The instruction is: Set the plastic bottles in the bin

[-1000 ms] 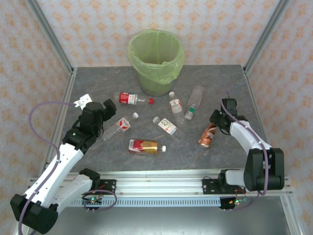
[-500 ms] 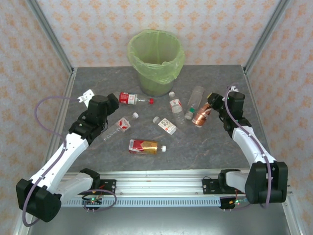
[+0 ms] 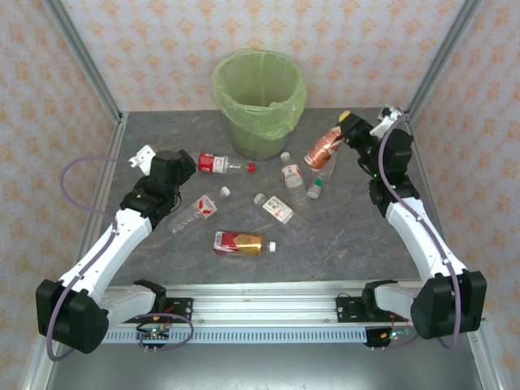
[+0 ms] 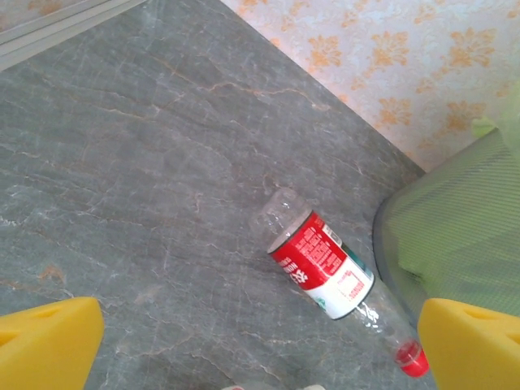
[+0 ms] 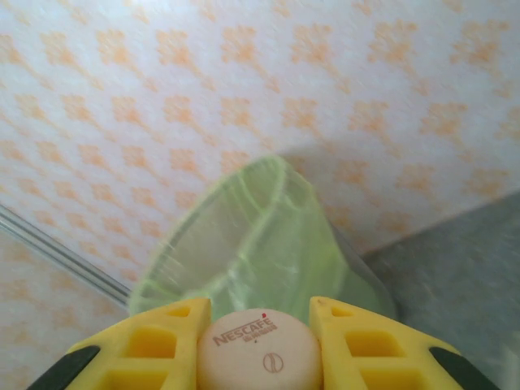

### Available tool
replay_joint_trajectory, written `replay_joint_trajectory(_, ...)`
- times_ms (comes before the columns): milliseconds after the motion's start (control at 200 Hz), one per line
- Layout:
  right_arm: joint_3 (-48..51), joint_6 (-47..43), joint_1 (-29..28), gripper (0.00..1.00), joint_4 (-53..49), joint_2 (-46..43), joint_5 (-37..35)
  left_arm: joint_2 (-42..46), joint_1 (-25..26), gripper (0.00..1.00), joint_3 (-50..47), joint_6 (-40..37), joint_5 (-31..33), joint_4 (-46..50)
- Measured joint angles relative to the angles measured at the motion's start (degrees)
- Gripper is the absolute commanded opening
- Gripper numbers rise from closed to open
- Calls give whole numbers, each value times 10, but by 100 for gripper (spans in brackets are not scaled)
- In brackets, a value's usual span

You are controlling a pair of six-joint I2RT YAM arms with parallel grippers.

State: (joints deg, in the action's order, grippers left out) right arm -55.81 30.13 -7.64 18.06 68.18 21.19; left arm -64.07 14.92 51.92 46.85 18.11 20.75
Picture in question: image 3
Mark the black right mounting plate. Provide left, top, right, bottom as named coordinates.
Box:
left=335, top=296, right=410, bottom=325

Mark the clear ribbed bottle white cap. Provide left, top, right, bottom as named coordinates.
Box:
left=279, top=151, right=310, bottom=209

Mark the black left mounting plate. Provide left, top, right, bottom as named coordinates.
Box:
left=120, top=297, right=194, bottom=325

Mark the aluminium frame post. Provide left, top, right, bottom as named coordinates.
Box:
left=405, top=0, right=483, bottom=119
left=41, top=0, right=124, bottom=125

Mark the black mounting plate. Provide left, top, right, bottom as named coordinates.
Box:
left=120, top=297, right=194, bottom=325
left=335, top=296, right=410, bottom=325

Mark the translucent grey plastic bin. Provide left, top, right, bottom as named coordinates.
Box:
left=230, top=117, right=292, bottom=163

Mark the right circuit board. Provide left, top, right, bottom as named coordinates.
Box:
left=379, top=327, right=414, bottom=343

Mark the red label bottle red cap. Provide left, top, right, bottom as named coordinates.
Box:
left=197, top=151, right=257, bottom=176

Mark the circuit board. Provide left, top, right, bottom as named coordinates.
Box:
left=379, top=327, right=414, bottom=343
left=136, top=323, right=171, bottom=345

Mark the left circuit board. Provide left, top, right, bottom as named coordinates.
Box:
left=136, top=323, right=171, bottom=345

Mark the green plastic bin liner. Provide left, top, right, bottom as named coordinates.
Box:
left=210, top=47, right=309, bottom=141

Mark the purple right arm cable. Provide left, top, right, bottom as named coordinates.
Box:
left=367, top=115, right=465, bottom=351

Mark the aluminium frame side rail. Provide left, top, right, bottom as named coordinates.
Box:
left=20, top=112, right=129, bottom=390
left=404, top=111, right=503, bottom=390

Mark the small white label bottle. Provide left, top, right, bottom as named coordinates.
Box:
left=253, top=192, right=294, bottom=225

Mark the white slotted cable duct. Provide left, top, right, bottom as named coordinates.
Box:
left=99, top=327, right=371, bottom=345

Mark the orange crushed can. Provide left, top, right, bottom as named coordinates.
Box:
left=304, top=123, right=347, bottom=170

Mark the long clear bottle red-white label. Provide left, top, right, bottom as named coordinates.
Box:
left=167, top=185, right=232, bottom=236

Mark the red gold label bottle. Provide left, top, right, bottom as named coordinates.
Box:
left=213, top=230, right=278, bottom=258

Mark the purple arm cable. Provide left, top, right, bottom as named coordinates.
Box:
left=367, top=115, right=465, bottom=351
left=45, top=155, right=194, bottom=363

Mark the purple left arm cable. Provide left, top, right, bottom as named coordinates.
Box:
left=45, top=155, right=194, bottom=363

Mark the clear bottle green cap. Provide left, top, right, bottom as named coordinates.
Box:
left=305, top=156, right=339, bottom=200

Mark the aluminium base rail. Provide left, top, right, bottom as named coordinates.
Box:
left=106, top=283, right=424, bottom=326

